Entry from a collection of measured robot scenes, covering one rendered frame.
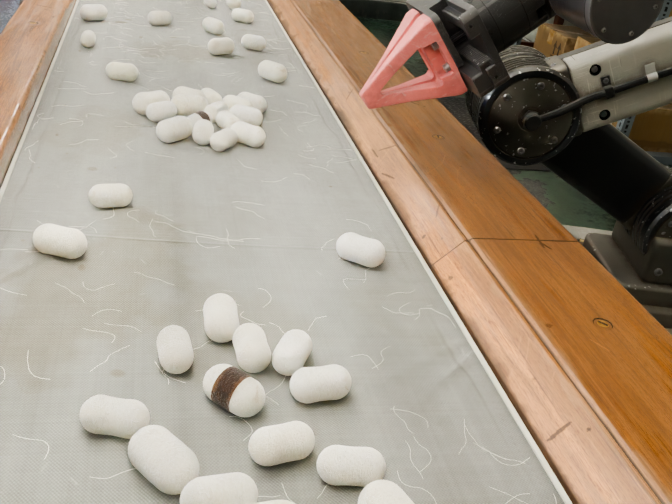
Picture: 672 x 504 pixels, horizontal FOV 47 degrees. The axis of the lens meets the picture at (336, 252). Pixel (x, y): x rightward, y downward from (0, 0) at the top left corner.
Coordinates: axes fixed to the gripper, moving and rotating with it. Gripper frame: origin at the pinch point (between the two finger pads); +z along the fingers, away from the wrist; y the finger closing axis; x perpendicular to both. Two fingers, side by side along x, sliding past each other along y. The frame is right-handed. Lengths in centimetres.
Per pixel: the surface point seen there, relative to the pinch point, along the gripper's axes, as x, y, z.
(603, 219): 147, -152, -55
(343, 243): 2.8, 12.1, 7.8
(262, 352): -1.6, 24.5, 13.7
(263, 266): 0.5, 12.7, 13.1
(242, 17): 3, -59, 6
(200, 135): -2.7, -8.3, 14.2
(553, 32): 133, -264, -102
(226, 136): -1.5, -7.5, 12.3
